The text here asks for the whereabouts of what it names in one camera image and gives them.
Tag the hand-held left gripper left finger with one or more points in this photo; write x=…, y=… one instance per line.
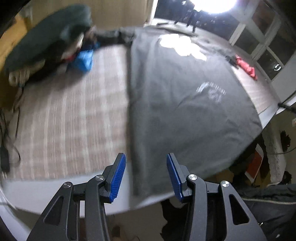
x=118, y=176

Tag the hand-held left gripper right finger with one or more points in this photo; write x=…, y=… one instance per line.
x=174, y=176

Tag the dark grey shirt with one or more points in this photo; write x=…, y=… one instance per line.
x=185, y=115

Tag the dark jacket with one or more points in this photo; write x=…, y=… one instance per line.
x=272, y=208

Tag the white lace cloth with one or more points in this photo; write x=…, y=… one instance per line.
x=277, y=162

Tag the black power adapter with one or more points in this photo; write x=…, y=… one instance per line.
x=4, y=160

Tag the bright blue garment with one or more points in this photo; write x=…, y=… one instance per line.
x=83, y=60

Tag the red garment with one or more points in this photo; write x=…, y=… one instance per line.
x=246, y=67

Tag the white garment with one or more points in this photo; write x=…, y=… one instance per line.
x=20, y=76

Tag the black tripod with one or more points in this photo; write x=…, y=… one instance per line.
x=193, y=23

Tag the dark green cloth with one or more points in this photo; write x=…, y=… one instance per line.
x=41, y=39

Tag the light wooden board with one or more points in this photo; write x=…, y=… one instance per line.
x=120, y=14

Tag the pine plank headboard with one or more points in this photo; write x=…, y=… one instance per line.
x=11, y=41

